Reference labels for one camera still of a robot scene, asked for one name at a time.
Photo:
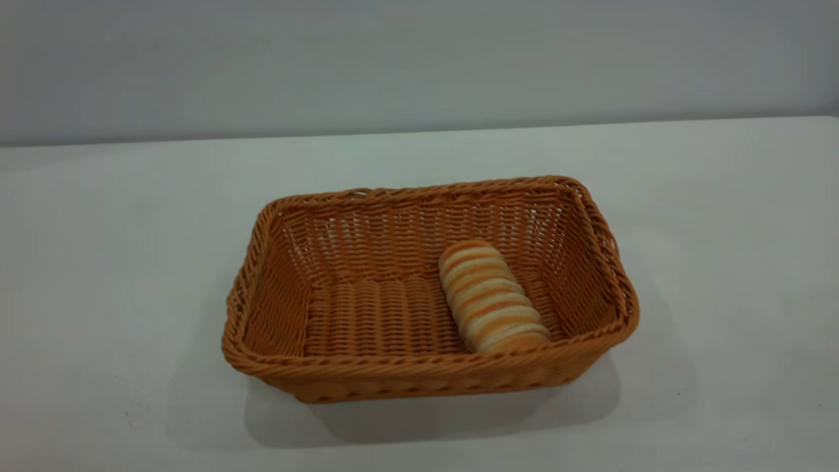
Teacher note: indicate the striped twisted bread roll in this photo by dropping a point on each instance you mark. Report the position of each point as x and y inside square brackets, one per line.
[488, 298]

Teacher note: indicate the orange woven wicker basket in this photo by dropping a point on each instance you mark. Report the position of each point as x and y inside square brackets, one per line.
[367, 314]

